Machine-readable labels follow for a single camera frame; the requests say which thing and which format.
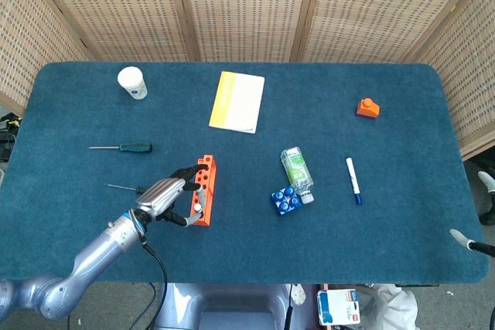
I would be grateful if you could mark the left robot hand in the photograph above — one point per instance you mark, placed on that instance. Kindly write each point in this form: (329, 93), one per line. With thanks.
(160, 196)

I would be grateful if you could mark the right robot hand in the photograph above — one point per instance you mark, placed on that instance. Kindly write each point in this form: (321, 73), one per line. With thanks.
(488, 183)

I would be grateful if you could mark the green black striped screwdriver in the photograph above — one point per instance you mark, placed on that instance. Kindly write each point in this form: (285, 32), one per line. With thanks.
(123, 188)

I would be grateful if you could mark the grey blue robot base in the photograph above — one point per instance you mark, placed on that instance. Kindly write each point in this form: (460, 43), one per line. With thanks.
(232, 303)

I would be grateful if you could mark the orange screwdriver rack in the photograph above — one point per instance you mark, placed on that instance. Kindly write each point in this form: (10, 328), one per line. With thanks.
(209, 210)

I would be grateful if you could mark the blue felt table mat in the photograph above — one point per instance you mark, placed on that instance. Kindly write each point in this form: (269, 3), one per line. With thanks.
(247, 249)

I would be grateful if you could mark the white paper cup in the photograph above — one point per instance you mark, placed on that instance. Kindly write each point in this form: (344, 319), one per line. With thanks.
(131, 80)

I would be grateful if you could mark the yellow white notepad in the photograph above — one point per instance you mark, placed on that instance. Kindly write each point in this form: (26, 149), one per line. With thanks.
(239, 102)

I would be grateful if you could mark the blue toy brick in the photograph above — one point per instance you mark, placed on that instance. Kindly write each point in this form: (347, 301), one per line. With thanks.
(284, 204)

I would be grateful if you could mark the white marker blue cap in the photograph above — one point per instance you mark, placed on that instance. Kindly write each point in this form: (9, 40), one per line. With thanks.
(352, 179)

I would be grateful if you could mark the clear bottle green label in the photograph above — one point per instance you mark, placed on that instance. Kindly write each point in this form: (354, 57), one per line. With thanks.
(297, 169)

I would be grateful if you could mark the orange purple toy block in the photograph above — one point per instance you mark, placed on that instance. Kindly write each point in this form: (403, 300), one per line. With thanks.
(366, 107)

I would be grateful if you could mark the white cloth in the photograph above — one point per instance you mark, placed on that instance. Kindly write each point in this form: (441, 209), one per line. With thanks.
(398, 307)

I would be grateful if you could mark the black yellow equipment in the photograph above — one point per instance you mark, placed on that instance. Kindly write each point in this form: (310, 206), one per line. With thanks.
(5, 129)

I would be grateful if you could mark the white perforated disc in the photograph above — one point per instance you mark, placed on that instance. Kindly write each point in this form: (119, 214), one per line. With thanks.
(298, 295)

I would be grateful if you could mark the white blue cardboard box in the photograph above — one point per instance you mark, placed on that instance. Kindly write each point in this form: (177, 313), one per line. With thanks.
(338, 307)

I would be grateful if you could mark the woven bamboo folding screen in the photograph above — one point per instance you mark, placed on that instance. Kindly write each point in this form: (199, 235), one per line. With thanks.
(247, 9)

